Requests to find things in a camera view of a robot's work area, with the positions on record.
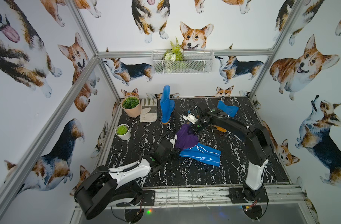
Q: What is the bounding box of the purple cloth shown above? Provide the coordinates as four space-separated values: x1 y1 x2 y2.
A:
175 124 199 150

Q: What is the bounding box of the blue rubber boot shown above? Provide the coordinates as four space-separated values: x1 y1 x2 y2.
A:
160 85 175 125
212 101 239 133
180 143 221 167

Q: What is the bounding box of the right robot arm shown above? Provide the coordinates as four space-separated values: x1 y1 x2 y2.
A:
176 101 275 201

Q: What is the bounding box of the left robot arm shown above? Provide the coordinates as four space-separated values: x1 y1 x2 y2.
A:
74 138 177 220

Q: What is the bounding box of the blue rubber boot back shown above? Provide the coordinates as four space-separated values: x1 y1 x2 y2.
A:
212 101 239 133

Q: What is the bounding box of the small white plant pot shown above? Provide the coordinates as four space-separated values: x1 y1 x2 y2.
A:
115 124 131 141

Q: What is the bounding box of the green moss in white pot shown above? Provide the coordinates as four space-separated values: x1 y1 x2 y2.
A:
116 125 129 136

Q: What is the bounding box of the pink ribbed plant pot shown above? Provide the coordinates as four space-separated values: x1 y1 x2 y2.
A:
121 97 141 118

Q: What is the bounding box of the green plant in pink pot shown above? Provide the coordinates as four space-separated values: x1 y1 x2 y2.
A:
122 97 140 110

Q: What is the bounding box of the fern with white flower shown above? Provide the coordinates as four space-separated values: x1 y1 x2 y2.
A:
163 38 184 73

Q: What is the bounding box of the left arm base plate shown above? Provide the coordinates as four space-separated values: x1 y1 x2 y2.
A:
115 190 155 207

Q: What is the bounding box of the white wire wall basket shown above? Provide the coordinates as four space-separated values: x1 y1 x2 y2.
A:
151 49 215 74

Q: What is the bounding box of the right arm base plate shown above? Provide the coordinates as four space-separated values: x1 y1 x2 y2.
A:
228 186 269 203

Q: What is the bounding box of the aluminium front rail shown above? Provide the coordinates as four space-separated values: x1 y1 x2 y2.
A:
105 184 306 210

